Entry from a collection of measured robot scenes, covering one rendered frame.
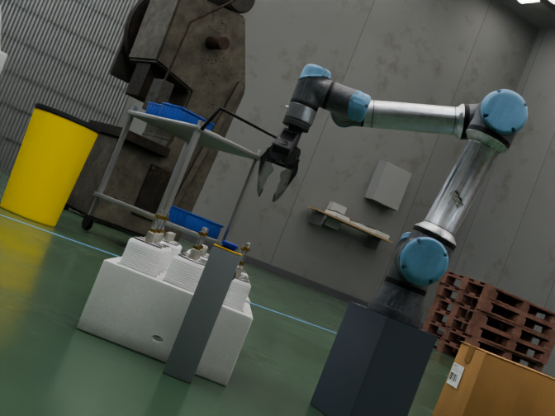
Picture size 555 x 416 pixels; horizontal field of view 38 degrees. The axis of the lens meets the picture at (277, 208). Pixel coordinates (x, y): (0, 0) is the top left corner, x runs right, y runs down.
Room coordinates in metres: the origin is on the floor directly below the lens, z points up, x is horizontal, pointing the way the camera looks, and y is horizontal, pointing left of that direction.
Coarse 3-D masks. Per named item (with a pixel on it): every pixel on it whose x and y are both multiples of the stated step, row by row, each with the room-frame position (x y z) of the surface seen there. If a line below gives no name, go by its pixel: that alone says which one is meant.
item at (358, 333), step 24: (360, 312) 2.17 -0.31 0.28; (336, 336) 2.22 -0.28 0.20; (360, 336) 2.14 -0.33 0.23; (384, 336) 2.08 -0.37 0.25; (408, 336) 2.11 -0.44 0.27; (432, 336) 2.15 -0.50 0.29; (336, 360) 2.19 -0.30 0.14; (360, 360) 2.11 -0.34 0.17; (384, 360) 2.09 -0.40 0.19; (408, 360) 2.13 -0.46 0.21; (336, 384) 2.16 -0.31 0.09; (360, 384) 2.08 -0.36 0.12; (384, 384) 2.10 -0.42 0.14; (408, 384) 2.14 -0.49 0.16; (336, 408) 2.12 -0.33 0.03; (360, 408) 2.08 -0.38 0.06; (384, 408) 2.12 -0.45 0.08; (408, 408) 2.15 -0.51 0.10
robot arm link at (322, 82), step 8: (312, 64) 2.06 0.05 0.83; (304, 72) 2.07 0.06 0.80; (312, 72) 2.05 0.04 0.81; (320, 72) 2.05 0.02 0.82; (328, 72) 2.06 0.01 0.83; (304, 80) 2.06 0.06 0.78; (312, 80) 2.05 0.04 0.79; (320, 80) 2.06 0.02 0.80; (328, 80) 2.06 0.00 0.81; (296, 88) 2.07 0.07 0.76; (304, 88) 2.05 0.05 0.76; (312, 88) 2.05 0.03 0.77; (320, 88) 2.05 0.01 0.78; (328, 88) 2.05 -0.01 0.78; (296, 96) 2.06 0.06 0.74; (304, 96) 2.05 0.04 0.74; (312, 96) 2.05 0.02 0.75; (320, 96) 2.05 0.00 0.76; (304, 104) 2.05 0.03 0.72; (312, 104) 2.06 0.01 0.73; (320, 104) 2.07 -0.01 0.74
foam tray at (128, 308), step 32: (96, 288) 1.99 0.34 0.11; (128, 288) 1.99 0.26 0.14; (160, 288) 1.99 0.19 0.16; (96, 320) 1.99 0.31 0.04; (128, 320) 1.99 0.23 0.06; (160, 320) 1.99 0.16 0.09; (224, 320) 2.00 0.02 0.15; (160, 352) 1.99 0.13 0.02; (224, 352) 2.00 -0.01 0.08; (224, 384) 2.00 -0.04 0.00
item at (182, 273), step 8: (176, 256) 2.05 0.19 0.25; (176, 264) 2.03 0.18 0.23; (184, 264) 2.02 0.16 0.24; (192, 264) 2.02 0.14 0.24; (200, 264) 2.04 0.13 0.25; (168, 272) 2.04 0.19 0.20; (176, 272) 2.03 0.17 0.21; (184, 272) 2.02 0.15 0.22; (192, 272) 2.03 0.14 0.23; (200, 272) 2.04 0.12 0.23; (168, 280) 2.04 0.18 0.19; (176, 280) 2.02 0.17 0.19; (184, 280) 2.02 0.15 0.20; (192, 280) 2.03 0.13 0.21; (184, 288) 2.02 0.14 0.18; (192, 288) 2.03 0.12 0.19
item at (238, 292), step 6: (234, 282) 2.03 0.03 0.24; (240, 282) 2.03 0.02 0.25; (246, 282) 2.05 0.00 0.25; (234, 288) 2.03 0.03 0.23; (240, 288) 2.03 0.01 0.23; (246, 288) 2.05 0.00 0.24; (228, 294) 2.03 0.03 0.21; (234, 294) 2.03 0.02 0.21; (240, 294) 2.04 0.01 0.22; (246, 294) 2.05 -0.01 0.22; (228, 300) 2.03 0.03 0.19; (234, 300) 2.03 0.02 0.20; (240, 300) 2.04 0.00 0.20; (228, 306) 2.03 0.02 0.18; (234, 306) 2.03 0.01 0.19; (240, 306) 2.05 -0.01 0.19
